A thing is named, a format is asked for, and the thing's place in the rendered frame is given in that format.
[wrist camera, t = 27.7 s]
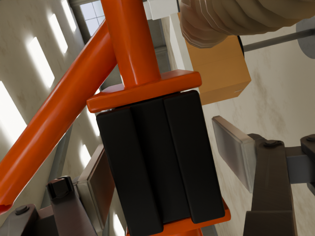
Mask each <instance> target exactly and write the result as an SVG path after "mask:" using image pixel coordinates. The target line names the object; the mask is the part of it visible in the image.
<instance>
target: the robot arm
mask: <svg viewBox="0 0 315 236"><path fill-rule="evenodd" d="M211 121H212V125H213V130H214V134H215V139H216V144H217V150H218V153H219V155H220V156H221V157H222V158H223V160H224V161H225V162H226V164H227V165H228V166H229V167H230V169H231V170H232V171H233V172H234V174H235V175H236V176H237V178H238V179H239V180H240V181H241V182H242V184H243V185H244V186H245V187H246V189H247V190H248V191H249V193H251V194H252V195H253V197H252V206H251V211H247V212H246V217H245V224H244V231H243V236H298V232H297V226H296V219H295V211H294V205H293V194H292V188H291V184H301V183H307V187H308V189H309V190H310V191H311V192H312V193H313V195H314V196H315V134H311V135H308V136H304V137H302V138H301V139H300V144H301V146H296V147H285V145H284V142H283V141H280V140H267V139H265V138H264V137H262V136H260V135H259V134H255V133H250V134H245V133H244V132H242V131H241V130H240V129H238V128H237V127H235V126H234V125H232V124H231V123H230V122H228V121H227V120H225V119H224V118H223V117H221V116H220V115H218V116H214V117H212V119H211ZM46 189H47V192H48V195H49V198H50V201H51V205H50V206H48V207H45V208H43V209H40V210H37V208H36V206H35V205H34V204H28V205H23V206H20V207H18V208H16V209H15V210H14V211H12V212H11V213H10V214H9V216H8V217H7V219H6V220H5V222H4V223H3V225H2V226H1V228H0V236H98V235H97V232H100V231H103V229H104V228H105V223H106V219H107V216H108V212H109V208H110V205H111V201H112V197H113V193H114V189H115V183H114V180H113V176H112V173H111V169H110V166H109V163H108V160H107V156H106V153H105V149H104V146H103V144H100V145H98V147H97V149H96V150H95V152H94V154H93V156H92V157H91V159H90V160H89V162H88V164H87V165H86V167H85V169H84V171H83V172H82V174H81V175H80V176H77V177H75V178H74V179H73V180H71V177H70V176H63V177H59V178H56V179H54V180H52V181H50V182H48V183H47V184H46Z"/></svg>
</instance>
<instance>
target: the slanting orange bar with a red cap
mask: <svg viewBox="0 0 315 236"><path fill-rule="evenodd" d="M116 65H117V60H116V57H115V53H114V49H113V45H112V41H111V38H110V34H109V30H108V27H107V23H106V20H105V19H104V20H103V21H102V23H101V24H100V26H99V27H98V28H97V30H96V31H95V33H94V34H93V35H92V37H91V38H90V39H89V41H88V42H87V44H86V45H85V46H84V48H83V49H82V50H81V52H80V53H79V55H78V56H77V57H76V59H75V60H74V62H73V63H72V64H71V66H70V67H69V69H68V70H67V71H66V72H65V74H64V75H63V77H62V78H61V79H60V81H59V82H58V84H57V85H56V86H55V88H54V89H53V91H52V92H51V93H50V95H49V96H48V97H47V99H46V100H45V102H44V103H43V104H42V106H41V107H40V108H39V110H38V111H37V113H36V114H35V116H34V117H33V118H32V120H31V121H30V122H29V124H28V125H27V126H26V128H25V129H24V131H23V132H22V133H21V135H20V136H19V138H18V139H17V140H16V142H15V143H14V144H13V146H12V147H11V148H10V150H9V151H8V153H7V154H6V155H5V157H4V158H3V160H2V161H1V162H0V215H2V214H4V213H6V212H7V211H9V209H10V208H11V207H12V206H13V204H14V203H15V200H16V199H17V197H18V196H19V195H20V193H21V192H22V191H23V189H24V188H25V186H26V185H27V184H28V182H29V181H30V180H31V179H32V177H33V176H34V175H35V173H36V172H37V171H38V169H39V168H40V166H41V165H42V164H43V162H44V161H45V160H46V158H47V157H48V156H49V154H50V153H51V152H52V151H53V149H54V148H55V147H56V145H57V144H58V143H59V141H60V140H61V138H62V137H63V136H64V134H65V133H66V132H67V130H68V129H69V128H70V126H71V125H72V124H73V122H74V121H75V120H76V118H77V117H78V116H79V114H80V113H81V112H82V110H83V109H84V108H85V106H86V105H87V104H86V101H87V100H88V99H89V98H90V97H92V96H94V94H95V93H96V92H97V90H98V89H99V88H100V86H101V85H102V84H103V82H104V81H105V80H106V78H107V77H108V75H109V74H110V73H111V71H112V70H113V69H114V68H115V66H116Z"/></svg>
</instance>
